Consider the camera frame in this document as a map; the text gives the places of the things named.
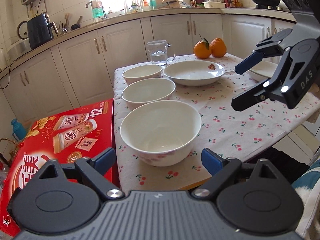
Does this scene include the white bowl pink flowers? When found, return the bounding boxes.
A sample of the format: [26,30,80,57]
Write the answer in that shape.
[120,100,202,167]
[122,64,163,85]
[121,78,176,110]

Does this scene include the white plate with fruit print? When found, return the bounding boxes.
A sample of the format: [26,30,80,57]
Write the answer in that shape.
[163,60,226,87]

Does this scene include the white kitchen cabinets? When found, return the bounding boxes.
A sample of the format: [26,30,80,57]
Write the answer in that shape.
[0,12,298,131]

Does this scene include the red cardboard drink box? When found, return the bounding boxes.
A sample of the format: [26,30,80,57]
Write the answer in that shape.
[1,99,114,236]

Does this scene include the orange fruit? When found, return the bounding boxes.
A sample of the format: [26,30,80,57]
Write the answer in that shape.
[210,37,227,57]

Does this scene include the orange with leaf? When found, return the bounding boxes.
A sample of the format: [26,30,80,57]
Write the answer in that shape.
[194,35,211,59]

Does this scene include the white rectangular container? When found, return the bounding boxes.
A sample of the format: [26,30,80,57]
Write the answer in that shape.
[203,1,226,9]

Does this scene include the teal thermos bottle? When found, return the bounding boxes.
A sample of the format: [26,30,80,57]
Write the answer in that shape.
[11,119,27,141]

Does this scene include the clear glass mug with water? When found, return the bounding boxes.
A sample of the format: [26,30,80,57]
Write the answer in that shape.
[146,40,176,67]

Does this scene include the wooden cutting board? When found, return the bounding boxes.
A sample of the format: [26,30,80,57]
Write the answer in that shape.
[156,0,181,9]

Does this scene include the black air fryer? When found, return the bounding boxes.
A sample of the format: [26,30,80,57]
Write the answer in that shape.
[27,13,59,50]

